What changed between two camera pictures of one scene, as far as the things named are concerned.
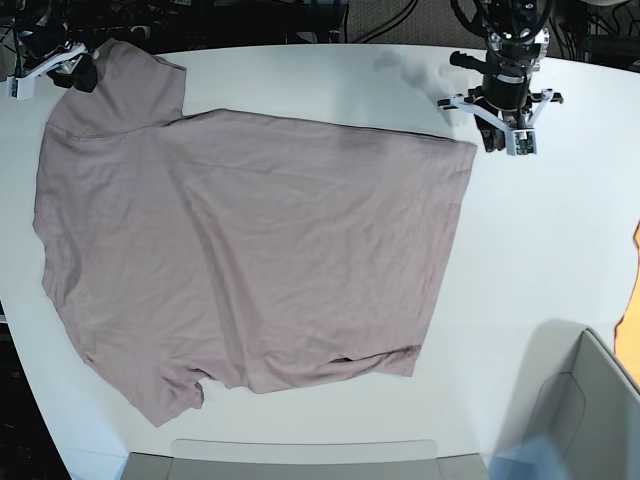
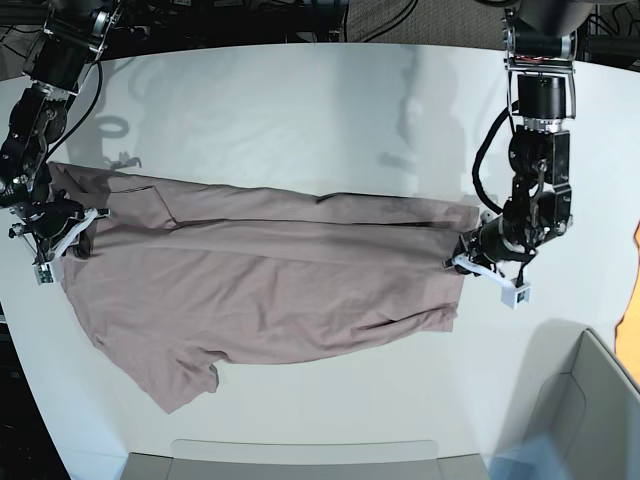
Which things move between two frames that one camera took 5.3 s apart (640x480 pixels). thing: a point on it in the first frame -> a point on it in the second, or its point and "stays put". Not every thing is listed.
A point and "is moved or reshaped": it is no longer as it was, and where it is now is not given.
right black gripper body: (505, 86) -> (493, 238)
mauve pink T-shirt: (274, 252) is moved or reshaped
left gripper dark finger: (83, 76) -> (82, 250)
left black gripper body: (45, 38) -> (47, 219)
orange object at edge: (627, 332) stays put
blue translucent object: (536, 459) stays put
